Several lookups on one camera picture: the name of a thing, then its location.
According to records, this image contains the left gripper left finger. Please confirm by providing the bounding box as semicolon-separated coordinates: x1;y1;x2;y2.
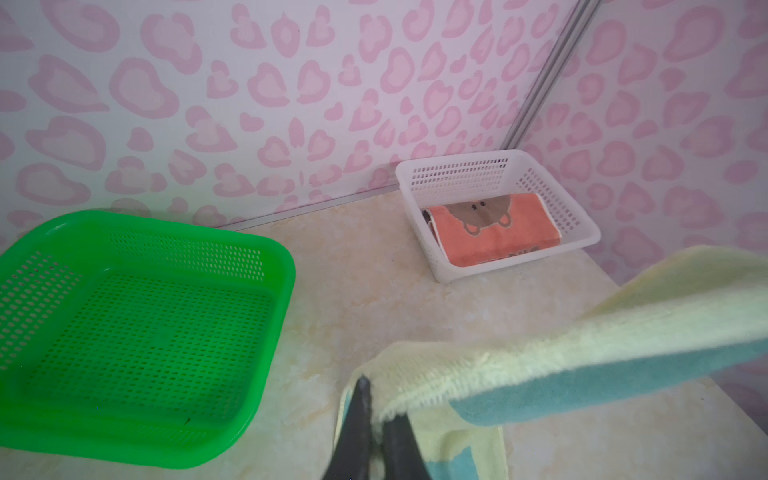
322;377;373;480

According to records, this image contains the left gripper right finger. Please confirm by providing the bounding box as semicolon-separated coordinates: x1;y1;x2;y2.
382;414;431;480

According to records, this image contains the red brown towel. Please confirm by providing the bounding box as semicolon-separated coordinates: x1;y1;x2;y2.
422;193;562;267

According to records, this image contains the green plastic basket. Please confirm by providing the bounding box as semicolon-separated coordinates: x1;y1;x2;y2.
1;210;296;469

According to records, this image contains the light green towel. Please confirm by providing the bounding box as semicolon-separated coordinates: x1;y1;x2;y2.
334;246;767;479

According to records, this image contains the white plastic basket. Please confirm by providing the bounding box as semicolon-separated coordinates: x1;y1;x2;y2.
395;150;601;283

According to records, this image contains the right corner frame post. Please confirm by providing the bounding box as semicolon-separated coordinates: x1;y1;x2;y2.
499;0;602;150

